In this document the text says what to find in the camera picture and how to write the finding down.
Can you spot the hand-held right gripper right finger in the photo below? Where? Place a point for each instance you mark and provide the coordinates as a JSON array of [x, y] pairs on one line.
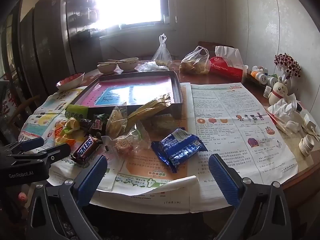
[[225, 180]]

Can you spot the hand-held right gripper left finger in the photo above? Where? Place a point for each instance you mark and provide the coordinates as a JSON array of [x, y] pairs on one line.
[[92, 180]]

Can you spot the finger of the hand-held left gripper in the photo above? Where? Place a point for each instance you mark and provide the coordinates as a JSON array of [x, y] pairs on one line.
[[56, 152], [32, 142]]

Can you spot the orange yellow snack packet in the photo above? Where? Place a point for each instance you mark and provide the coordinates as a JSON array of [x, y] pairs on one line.
[[62, 133]]

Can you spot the brown chocolate bar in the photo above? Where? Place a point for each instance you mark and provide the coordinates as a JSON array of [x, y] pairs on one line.
[[86, 148]]

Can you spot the purple candy packet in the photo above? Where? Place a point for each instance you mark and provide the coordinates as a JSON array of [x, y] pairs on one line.
[[86, 124]]

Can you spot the green label snack packet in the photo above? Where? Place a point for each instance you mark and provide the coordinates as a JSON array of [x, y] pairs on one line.
[[76, 111]]

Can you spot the clear packet pink white snack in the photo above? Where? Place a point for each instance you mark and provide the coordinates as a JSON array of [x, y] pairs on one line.
[[125, 143]]

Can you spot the black green snack packet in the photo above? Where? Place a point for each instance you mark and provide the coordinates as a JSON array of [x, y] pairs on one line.
[[98, 124]]

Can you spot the blue snack packet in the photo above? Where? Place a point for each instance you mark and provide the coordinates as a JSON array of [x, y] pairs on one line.
[[178, 147]]

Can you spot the clear brown pastry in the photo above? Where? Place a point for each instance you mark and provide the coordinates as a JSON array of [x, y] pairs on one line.
[[116, 120]]

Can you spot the gold snack packet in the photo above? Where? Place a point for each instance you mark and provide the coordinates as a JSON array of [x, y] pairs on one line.
[[150, 107]]

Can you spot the shallow dark cardboard box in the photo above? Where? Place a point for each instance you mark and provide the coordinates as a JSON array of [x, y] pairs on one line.
[[178, 90]]

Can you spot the colourful illustrated newspaper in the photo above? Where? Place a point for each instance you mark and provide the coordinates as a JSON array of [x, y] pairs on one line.
[[50, 105]]

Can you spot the white english text newspaper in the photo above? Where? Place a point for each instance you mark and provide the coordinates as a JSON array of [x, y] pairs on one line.
[[225, 110]]

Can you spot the red patterned bowl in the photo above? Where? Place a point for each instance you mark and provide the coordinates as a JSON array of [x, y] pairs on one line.
[[71, 82]]

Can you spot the stack of white lids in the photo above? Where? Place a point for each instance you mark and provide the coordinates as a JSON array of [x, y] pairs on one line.
[[306, 145]]

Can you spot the crumpled white tissue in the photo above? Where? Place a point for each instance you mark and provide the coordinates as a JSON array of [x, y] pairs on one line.
[[282, 110]]

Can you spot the small white medicine bottle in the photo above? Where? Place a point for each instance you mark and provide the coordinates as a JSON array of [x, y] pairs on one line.
[[267, 92]]

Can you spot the cream ceramic bowl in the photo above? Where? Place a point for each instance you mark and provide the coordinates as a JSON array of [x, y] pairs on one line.
[[128, 65], [107, 69]]

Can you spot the white charger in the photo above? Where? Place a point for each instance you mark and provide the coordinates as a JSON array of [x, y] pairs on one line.
[[310, 123]]

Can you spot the wooden chopstick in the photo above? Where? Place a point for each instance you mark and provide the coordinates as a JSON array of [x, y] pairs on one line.
[[116, 60], [107, 62]]

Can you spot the cream rabbit figurine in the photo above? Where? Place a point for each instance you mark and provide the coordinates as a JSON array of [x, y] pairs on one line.
[[278, 91]]

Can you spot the orange medicine bottle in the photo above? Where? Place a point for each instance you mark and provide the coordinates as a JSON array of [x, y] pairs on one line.
[[258, 75]]

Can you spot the pink printed sheet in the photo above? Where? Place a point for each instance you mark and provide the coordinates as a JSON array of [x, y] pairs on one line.
[[155, 85]]

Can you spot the red tissue pack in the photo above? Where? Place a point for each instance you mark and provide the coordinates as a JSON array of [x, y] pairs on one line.
[[225, 66]]

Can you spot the dark refrigerator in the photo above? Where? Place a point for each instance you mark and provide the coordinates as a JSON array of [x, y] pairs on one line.
[[50, 30]]

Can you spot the clear bag of fried food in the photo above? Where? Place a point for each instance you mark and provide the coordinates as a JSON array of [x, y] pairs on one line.
[[195, 63]]

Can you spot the crumpled clear plastic bag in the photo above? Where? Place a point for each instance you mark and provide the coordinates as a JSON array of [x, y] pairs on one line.
[[152, 67]]

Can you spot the red flower ornament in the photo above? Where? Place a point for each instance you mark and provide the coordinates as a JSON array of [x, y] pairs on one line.
[[287, 63]]

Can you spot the wooden chair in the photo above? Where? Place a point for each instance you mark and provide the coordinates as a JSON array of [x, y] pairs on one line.
[[206, 45]]

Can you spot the tall knotted clear plastic bag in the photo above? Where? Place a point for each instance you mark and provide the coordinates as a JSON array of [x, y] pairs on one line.
[[162, 55]]

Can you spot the bright window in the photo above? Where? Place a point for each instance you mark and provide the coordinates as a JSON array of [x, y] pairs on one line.
[[130, 2]]

